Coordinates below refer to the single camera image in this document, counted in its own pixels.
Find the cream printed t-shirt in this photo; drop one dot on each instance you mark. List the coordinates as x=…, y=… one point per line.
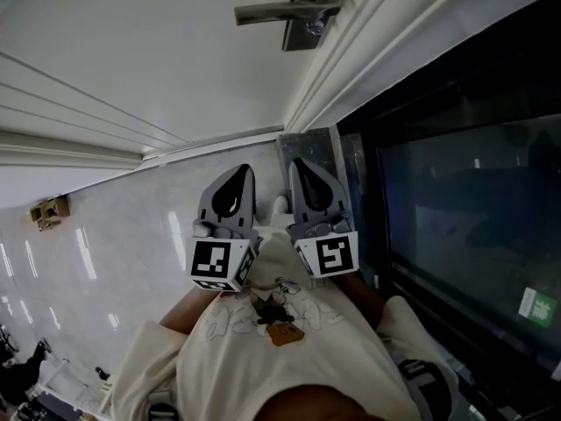
x=263, y=358

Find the dark glass door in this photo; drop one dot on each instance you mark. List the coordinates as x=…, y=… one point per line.
x=473, y=191

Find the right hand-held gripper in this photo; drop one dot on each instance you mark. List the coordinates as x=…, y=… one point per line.
x=335, y=254

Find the white panelled door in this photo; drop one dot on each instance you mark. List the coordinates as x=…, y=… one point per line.
x=153, y=51

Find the person's right forearm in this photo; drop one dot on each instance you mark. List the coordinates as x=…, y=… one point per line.
x=359, y=301

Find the white door frame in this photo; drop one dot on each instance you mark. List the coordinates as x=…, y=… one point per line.
x=372, y=37

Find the person's left forearm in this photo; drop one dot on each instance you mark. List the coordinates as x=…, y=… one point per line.
x=184, y=314

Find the white shoe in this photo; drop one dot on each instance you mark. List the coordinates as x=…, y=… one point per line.
x=279, y=206

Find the green sticker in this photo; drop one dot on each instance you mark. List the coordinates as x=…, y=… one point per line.
x=538, y=307

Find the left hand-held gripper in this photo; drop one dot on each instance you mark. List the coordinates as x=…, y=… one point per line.
x=209, y=259

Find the brown cardboard box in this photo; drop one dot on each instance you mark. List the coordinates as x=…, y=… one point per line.
x=50, y=212

